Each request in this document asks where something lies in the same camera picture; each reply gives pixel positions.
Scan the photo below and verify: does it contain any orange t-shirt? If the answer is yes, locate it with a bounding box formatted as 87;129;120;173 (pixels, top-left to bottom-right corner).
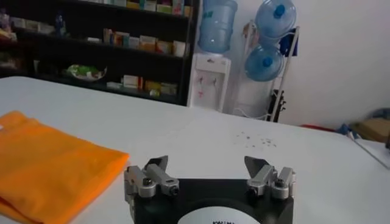
0;110;131;224

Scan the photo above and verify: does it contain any large white table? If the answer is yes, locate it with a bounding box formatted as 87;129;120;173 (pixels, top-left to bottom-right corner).
0;75;390;224

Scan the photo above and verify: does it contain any blue water jug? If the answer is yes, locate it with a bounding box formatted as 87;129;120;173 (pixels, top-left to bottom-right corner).
197;0;239;55
255;0;297;39
244;44;285;82

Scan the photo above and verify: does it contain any orange white medicine box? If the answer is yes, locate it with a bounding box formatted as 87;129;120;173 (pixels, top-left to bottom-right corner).
113;30;130;47

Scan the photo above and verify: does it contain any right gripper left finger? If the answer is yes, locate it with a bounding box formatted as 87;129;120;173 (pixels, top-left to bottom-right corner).
123;155;181;202

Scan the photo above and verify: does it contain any tall pink carton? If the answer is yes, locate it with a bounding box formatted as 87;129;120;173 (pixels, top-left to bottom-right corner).
172;0;185;16

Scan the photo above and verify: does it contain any black folded tripod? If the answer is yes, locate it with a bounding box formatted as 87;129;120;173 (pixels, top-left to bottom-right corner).
267;88;287;123

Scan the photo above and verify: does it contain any white paper cup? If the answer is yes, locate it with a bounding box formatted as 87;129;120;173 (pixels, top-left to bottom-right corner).
173;40;187;58

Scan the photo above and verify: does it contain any open red-rimmed cardboard box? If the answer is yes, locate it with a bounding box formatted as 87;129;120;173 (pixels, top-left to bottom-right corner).
299;124;336;133

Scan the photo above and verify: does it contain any orange green medicine box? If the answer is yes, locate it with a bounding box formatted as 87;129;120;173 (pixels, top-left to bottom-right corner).
157;40;174;55

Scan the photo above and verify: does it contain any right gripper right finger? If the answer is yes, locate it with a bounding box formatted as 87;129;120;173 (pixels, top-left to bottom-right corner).
244;155;297;201

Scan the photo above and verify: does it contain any dark blue hanging cloth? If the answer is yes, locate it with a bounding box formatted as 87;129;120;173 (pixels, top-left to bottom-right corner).
279;27;300;58

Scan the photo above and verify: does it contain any white metal jug rack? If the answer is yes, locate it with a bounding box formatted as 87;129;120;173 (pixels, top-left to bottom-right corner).
232;19;301;123

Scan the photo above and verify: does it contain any tan cardboard box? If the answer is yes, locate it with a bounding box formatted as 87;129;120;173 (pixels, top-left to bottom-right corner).
349;117;390;144

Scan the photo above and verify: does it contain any blue drink bottle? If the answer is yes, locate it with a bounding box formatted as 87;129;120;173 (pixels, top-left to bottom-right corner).
54;12;68;37

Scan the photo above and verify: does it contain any white water dispenser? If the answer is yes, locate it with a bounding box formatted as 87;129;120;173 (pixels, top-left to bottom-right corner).
186;52;232;113

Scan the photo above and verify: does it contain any yellow orange medicine box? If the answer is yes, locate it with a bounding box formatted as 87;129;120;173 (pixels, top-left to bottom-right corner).
139;35;158;53

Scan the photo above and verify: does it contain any blue and white bag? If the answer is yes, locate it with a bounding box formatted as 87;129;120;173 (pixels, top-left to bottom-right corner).
336;122;364;140

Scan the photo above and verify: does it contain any green yellow medicine box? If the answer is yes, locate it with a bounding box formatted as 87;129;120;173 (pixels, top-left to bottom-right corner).
144;80;162;93

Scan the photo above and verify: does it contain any bowl of green packets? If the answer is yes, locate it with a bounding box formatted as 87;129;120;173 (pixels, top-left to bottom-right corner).
65;63;108;82

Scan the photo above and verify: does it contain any black shelving unit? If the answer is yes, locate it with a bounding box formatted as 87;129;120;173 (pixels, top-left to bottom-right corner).
0;0;202;107

